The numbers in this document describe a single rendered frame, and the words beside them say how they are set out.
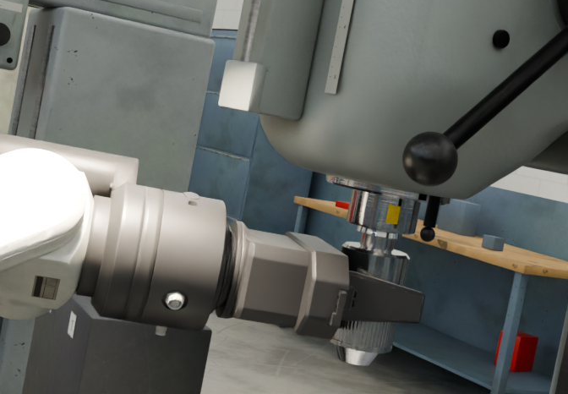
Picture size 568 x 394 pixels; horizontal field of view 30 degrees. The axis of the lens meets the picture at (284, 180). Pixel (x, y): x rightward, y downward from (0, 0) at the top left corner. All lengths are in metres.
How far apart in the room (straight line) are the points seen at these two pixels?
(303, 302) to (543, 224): 5.81
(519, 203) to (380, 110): 6.01
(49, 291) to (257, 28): 0.21
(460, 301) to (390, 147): 6.30
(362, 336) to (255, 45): 0.21
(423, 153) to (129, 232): 0.20
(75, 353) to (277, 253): 0.39
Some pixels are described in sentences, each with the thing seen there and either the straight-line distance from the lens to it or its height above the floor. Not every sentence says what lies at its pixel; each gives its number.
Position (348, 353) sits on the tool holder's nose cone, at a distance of 0.72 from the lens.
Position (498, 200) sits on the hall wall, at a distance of 6.76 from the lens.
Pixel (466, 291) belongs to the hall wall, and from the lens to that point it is 6.89.
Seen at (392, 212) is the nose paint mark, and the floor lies 1.29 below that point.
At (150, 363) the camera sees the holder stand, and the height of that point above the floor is 1.10.
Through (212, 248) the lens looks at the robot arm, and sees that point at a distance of 0.66.
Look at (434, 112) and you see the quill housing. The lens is 0.63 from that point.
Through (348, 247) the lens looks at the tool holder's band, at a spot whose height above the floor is 1.26.
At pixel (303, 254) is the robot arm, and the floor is 1.26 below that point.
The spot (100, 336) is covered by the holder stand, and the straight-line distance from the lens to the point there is 0.99.
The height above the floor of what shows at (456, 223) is 0.94.
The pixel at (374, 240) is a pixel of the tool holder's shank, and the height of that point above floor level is 1.27.
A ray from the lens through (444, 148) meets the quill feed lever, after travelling 0.57.
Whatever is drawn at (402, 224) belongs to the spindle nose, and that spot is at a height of 1.29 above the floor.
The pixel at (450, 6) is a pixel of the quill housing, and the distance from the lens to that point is 0.62.
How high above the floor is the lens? 1.34
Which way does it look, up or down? 3 degrees down
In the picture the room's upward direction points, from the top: 11 degrees clockwise
